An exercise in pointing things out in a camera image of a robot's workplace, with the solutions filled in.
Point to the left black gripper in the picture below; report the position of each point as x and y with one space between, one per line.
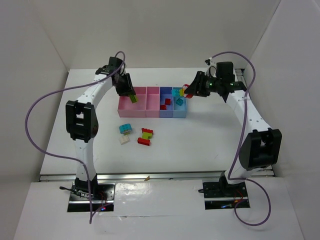
125 88

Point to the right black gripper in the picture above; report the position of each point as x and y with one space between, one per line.
200 84

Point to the lime green lego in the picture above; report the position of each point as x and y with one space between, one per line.
133 98

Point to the teal rounded lego block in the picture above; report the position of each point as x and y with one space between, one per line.
125 129

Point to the small red lego brick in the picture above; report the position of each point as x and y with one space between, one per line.
167 102

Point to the red green lego assembly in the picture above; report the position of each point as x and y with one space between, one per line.
146 136

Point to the white lego brick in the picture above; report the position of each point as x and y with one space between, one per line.
124 139

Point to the multicolour lego assembly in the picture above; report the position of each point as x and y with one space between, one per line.
180 92

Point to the small teal lego brick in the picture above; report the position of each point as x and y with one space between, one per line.
179 102

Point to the red sloped lego piece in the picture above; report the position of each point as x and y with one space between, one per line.
163 107

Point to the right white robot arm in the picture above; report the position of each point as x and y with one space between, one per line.
259 144

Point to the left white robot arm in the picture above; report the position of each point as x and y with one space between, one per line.
82 122

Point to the large pink bin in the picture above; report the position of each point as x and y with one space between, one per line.
127 109

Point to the small pink bin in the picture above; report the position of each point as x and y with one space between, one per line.
152 101

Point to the dark blue bin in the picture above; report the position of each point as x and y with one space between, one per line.
165 92

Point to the light blue bin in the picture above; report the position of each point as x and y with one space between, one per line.
179 111

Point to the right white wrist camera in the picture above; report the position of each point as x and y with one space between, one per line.
210 62

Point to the aluminium rail front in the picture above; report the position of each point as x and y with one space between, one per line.
136 176

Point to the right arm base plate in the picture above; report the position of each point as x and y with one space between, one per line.
217 198

